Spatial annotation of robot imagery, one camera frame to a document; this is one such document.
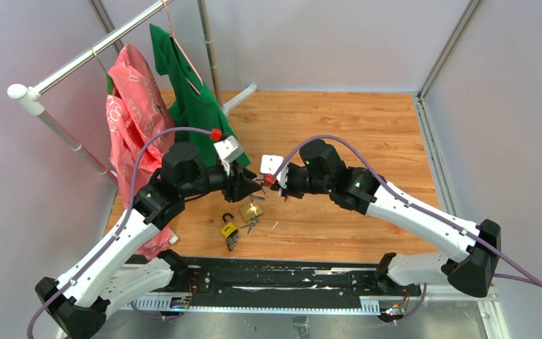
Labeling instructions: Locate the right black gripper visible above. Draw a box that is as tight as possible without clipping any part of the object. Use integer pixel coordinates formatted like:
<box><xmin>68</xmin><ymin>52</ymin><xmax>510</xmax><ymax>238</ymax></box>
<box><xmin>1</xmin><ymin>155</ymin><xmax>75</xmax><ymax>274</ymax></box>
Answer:
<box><xmin>270</xmin><ymin>162</ymin><xmax>332</xmax><ymax>200</ymax></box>

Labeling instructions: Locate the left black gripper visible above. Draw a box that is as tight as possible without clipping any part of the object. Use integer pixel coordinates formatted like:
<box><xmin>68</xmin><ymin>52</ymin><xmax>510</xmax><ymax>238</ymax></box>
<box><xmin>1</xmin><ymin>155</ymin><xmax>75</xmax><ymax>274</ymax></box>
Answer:
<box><xmin>181</xmin><ymin>159</ymin><xmax>263</xmax><ymax>203</ymax></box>

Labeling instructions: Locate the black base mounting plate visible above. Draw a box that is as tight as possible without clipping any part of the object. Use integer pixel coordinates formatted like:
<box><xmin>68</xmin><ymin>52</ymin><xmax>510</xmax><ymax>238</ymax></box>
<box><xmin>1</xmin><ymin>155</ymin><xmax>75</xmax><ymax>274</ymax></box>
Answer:
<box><xmin>142</xmin><ymin>256</ymin><xmax>423</xmax><ymax>311</ymax></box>

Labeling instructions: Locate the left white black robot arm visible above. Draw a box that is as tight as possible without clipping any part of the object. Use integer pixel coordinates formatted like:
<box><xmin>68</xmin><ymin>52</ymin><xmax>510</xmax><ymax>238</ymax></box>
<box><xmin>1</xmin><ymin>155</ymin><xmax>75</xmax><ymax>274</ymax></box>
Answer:
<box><xmin>35</xmin><ymin>136</ymin><xmax>261</xmax><ymax>338</ymax></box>

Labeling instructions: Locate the yellow black padlock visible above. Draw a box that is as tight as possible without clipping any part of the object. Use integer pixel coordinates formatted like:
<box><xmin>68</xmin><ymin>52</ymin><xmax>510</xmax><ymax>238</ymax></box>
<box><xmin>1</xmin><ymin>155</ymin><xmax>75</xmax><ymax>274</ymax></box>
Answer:
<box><xmin>220</xmin><ymin>213</ymin><xmax>239</xmax><ymax>252</ymax></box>

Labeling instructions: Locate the pink clothes hanger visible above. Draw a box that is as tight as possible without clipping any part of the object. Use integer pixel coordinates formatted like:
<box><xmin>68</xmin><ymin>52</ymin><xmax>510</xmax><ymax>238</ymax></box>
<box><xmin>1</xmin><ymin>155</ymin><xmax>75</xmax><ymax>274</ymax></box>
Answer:
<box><xmin>159</xmin><ymin>0</ymin><xmax>205</xmax><ymax>95</ymax></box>

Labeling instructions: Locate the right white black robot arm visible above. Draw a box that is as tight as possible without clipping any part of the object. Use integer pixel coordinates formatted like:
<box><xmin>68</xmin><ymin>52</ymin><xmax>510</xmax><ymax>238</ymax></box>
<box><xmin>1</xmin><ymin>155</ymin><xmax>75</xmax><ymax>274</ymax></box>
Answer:
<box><xmin>260</xmin><ymin>138</ymin><xmax>501</xmax><ymax>297</ymax></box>

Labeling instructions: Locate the pink patterned garment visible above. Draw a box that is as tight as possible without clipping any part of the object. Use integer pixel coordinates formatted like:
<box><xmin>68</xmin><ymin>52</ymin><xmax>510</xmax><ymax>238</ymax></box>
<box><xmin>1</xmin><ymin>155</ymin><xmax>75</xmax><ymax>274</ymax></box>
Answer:
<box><xmin>104</xmin><ymin>43</ymin><xmax>179</xmax><ymax>261</ymax></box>

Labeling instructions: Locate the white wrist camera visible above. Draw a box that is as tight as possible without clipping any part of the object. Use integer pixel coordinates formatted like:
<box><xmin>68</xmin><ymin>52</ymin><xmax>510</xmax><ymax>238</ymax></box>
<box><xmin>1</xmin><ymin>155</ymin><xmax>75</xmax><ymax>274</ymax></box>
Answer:
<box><xmin>260</xmin><ymin>155</ymin><xmax>286</xmax><ymax>184</ymax></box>
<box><xmin>213</xmin><ymin>136</ymin><xmax>244</xmax><ymax>176</ymax></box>

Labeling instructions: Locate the white metal clothes rack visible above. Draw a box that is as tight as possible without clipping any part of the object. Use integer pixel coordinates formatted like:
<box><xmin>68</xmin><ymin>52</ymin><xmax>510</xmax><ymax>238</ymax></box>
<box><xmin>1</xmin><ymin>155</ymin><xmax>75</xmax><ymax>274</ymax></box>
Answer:
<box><xmin>6</xmin><ymin>0</ymin><xmax>258</xmax><ymax>188</ymax></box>

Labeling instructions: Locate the brass padlock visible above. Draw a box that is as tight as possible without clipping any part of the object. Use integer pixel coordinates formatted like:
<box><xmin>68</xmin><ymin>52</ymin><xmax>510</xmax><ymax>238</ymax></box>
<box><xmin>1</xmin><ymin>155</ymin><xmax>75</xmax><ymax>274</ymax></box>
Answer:
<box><xmin>239</xmin><ymin>201</ymin><xmax>264</xmax><ymax>234</ymax></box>
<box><xmin>248</xmin><ymin>177</ymin><xmax>272</xmax><ymax>201</ymax></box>

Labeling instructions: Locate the purple cable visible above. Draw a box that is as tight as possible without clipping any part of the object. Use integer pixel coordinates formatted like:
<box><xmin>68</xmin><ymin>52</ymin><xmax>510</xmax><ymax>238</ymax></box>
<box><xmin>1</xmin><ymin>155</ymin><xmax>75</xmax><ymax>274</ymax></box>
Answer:
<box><xmin>265</xmin><ymin>134</ymin><xmax>542</xmax><ymax>325</ymax></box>
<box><xmin>27</xmin><ymin>126</ymin><xmax>223</xmax><ymax>339</ymax></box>

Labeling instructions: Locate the aluminium frame rail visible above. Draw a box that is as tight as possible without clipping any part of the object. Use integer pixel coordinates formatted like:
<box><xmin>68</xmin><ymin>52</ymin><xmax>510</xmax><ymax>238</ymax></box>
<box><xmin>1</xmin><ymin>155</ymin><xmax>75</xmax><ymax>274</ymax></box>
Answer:
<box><xmin>413</xmin><ymin>0</ymin><xmax>483</xmax><ymax>214</ymax></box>

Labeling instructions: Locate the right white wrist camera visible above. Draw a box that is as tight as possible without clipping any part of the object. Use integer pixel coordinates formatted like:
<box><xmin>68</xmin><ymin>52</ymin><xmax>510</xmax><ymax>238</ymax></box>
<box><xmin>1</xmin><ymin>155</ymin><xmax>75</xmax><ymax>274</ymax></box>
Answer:
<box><xmin>260</xmin><ymin>155</ymin><xmax>286</xmax><ymax>184</ymax></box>

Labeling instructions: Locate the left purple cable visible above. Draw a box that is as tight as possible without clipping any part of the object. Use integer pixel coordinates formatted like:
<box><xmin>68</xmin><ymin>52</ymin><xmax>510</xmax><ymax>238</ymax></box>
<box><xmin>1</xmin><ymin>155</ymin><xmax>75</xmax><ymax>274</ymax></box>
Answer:
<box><xmin>27</xmin><ymin>126</ymin><xmax>223</xmax><ymax>339</ymax></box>

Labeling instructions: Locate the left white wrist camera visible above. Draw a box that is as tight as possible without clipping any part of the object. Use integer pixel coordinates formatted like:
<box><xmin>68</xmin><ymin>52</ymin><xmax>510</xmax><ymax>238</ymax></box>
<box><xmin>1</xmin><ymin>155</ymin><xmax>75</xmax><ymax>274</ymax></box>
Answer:
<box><xmin>213</xmin><ymin>136</ymin><xmax>244</xmax><ymax>176</ymax></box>

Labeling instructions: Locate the green garment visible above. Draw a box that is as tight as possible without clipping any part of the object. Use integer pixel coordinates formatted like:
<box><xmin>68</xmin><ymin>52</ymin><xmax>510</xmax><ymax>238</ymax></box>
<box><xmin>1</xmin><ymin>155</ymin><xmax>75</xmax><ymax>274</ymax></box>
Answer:
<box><xmin>149</xmin><ymin>23</ymin><xmax>252</xmax><ymax>175</ymax></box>

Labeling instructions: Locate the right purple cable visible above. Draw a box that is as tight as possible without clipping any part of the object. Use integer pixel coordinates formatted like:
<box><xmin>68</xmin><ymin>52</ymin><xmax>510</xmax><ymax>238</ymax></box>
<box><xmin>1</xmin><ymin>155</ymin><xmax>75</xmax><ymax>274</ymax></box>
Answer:
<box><xmin>265</xmin><ymin>134</ymin><xmax>542</xmax><ymax>325</ymax></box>

